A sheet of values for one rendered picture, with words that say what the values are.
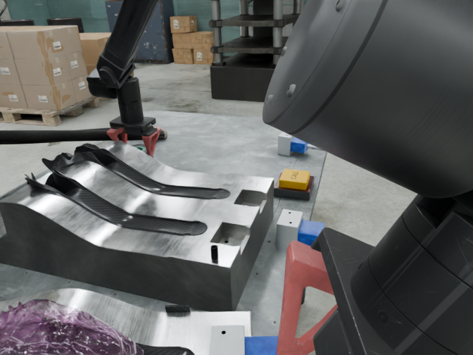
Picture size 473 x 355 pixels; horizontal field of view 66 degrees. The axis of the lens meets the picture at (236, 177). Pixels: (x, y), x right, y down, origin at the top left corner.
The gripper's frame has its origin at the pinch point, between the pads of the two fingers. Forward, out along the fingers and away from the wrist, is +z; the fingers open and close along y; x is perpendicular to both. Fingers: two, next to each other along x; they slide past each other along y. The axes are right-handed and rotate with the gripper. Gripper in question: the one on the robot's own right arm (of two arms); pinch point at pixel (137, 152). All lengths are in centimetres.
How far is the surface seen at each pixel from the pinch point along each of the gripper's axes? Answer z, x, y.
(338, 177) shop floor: 85, -163, -52
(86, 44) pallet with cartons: 28, -314, 263
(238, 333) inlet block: -8, 52, -45
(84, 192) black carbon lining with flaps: -10.0, 35.5, -12.9
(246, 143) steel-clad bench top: 2.4, -19.4, -25.1
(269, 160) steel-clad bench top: 1.9, -9.0, -34.4
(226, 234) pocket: -6, 34, -37
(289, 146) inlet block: -0.9, -13.0, -39.0
